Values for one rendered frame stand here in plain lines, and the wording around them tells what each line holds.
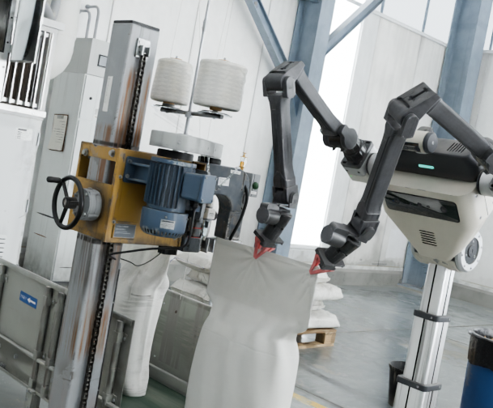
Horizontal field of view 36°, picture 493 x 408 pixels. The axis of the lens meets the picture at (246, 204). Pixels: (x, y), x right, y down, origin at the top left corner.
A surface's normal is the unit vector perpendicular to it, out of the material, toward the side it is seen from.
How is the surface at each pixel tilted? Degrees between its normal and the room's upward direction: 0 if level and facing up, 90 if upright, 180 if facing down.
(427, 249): 130
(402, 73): 90
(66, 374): 90
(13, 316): 90
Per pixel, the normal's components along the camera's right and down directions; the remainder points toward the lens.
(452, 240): -0.66, 0.56
